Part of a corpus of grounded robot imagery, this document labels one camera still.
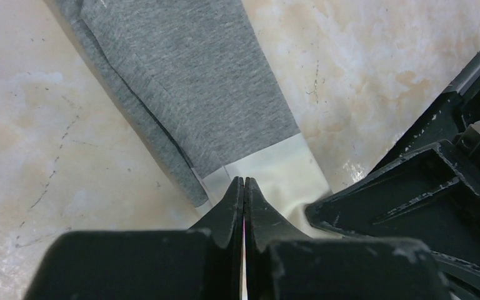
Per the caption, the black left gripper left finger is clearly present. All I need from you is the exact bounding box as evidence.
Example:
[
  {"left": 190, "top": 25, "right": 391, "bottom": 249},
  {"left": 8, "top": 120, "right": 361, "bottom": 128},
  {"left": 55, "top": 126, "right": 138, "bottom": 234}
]
[{"left": 25, "top": 177, "right": 244, "bottom": 299}]

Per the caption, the grey underwear white waistband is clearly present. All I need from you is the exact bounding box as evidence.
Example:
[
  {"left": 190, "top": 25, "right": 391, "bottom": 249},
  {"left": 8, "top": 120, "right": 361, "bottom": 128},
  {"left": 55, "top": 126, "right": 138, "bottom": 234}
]
[{"left": 56, "top": 1, "right": 331, "bottom": 238}]

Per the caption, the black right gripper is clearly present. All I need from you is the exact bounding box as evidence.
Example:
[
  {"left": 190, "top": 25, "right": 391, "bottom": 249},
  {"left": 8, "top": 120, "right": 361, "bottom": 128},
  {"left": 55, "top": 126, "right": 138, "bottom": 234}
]
[{"left": 304, "top": 24, "right": 480, "bottom": 300}]

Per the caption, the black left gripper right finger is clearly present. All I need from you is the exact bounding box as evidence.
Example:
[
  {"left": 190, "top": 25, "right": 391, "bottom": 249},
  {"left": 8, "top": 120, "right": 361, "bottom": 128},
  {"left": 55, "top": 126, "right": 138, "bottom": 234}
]
[{"left": 244, "top": 178, "right": 451, "bottom": 299}]

